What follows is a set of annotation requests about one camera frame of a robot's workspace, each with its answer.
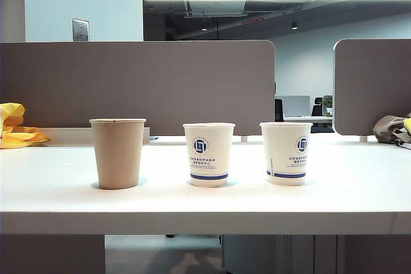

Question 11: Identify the white paper cup blue logo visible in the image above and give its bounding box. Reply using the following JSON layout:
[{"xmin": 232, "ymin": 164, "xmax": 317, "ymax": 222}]
[
  {"xmin": 182, "ymin": 122, "xmax": 236, "ymax": 188},
  {"xmin": 259, "ymin": 121, "xmax": 313, "ymax": 187}
]

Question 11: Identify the brown kraft paper cup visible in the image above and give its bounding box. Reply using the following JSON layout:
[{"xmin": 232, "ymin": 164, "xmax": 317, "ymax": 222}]
[{"xmin": 89, "ymin": 117, "xmax": 147, "ymax": 190}]

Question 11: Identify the wide grey-brown desk partition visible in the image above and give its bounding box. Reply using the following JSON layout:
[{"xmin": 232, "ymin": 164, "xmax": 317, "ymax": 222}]
[{"xmin": 0, "ymin": 40, "xmax": 276, "ymax": 136}]

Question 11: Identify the black office chair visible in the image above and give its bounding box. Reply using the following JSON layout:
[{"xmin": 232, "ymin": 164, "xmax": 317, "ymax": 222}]
[
  {"xmin": 274, "ymin": 98, "xmax": 285, "ymax": 128},
  {"xmin": 311, "ymin": 96, "xmax": 324, "ymax": 116}
]

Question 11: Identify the white background desk screen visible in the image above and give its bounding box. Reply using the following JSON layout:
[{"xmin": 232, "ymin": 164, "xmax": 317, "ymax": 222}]
[{"xmin": 276, "ymin": 95, "xmax": 311, "ymax": 117}]

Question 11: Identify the white background desk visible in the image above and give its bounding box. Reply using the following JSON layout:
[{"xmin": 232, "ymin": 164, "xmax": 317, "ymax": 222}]
[{"xmin": 284, "ymin": 115, "xmax": 334, "ymax": 128}]

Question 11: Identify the green potted plant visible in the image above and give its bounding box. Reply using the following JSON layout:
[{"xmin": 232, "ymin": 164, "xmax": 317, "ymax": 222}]
[{"xmin": 322, "ymin": 94, "xmax": 334, "ymax": 116}]

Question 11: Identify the grey under-desk cabinet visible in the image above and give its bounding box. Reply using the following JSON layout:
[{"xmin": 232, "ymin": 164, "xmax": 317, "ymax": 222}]
[{"xmin": 221, "ymin": 234, "xmax": 411, "ymax": 274}]

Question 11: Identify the narrow grey-brown desk partition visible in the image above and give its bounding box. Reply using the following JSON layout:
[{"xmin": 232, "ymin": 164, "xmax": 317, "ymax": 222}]
[{"xmin": 333, "ymin": 38, "xmax": 411, "ymax": 137}]

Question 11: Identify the brown crumpled bag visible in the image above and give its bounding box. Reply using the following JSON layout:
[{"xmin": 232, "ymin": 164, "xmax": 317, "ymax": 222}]
[{"xmin": 372, "ymin": 114, "xmax": 411, "ymax": 144}]

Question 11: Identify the yellow crumpled cloth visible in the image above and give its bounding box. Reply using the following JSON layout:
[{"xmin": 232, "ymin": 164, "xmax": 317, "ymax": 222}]
[{"xmin": 0, "ymin": 102, "xmax": 51, "ymax": 150}]

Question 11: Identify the grey-brown desk side panel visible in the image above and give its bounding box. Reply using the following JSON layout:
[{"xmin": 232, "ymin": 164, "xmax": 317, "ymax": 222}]
[{"xmin": 0, "ymin": 234, "xmax": 106, "ymax": 274}]

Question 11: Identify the metal wall switch plate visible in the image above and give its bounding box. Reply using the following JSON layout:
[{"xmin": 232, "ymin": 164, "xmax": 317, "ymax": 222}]
[{"xmin": 72, "ymin": 18, "xmax": 91, "ymax": 42}]

